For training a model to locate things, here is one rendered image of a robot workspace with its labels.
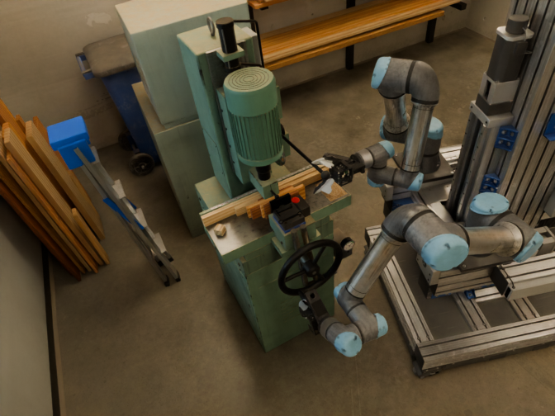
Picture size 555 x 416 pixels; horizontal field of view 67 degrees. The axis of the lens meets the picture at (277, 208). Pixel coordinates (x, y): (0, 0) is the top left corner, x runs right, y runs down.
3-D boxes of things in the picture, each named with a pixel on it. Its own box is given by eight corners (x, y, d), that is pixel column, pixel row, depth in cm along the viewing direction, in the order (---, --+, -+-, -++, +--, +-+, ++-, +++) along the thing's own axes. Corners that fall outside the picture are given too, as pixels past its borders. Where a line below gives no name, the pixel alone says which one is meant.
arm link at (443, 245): (519, 210, 148) (415, 209, 119) (555, 238, 138) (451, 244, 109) (498, 236, 155) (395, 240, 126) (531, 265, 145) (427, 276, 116)
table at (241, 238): (233, 282, 159) (230, 273, 155) (204, 231, 179) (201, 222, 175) (365, 218, 175) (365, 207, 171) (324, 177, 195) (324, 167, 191)
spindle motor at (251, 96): (249, 173, 153) (234, 98, 131) (230, 149, 165) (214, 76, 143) (291, 156, 158) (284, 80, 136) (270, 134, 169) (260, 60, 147)
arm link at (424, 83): (452, 62, 148) (422, 186, 172) (419, 58, 153) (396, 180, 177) (447, 67, 139) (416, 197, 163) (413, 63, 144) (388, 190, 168)
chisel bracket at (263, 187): (265, 202, 172) (262, 187, 166) (250, 183, 181) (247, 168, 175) (281, 196, 174) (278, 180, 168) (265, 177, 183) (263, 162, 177)
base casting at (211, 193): (244, 276, 176) (240, 263, 170) (196, 197, 214) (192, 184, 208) (334, 233, 188) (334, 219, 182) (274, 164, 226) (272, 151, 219)
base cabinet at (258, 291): (265, 354, 226) (244, 278, 176) (223, 278, 264) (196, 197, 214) (335, 315, 238) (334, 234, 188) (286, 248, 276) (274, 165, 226)
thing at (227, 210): (205, 227, 173) (201, 219, 169) (203, 224, 174) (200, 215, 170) (329, 172, 189) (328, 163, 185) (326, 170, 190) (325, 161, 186)
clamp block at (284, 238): (285, 252, 163) (283, 237, 157) (269, 229, 172) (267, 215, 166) (318, 236, 167) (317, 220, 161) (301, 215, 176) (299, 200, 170)
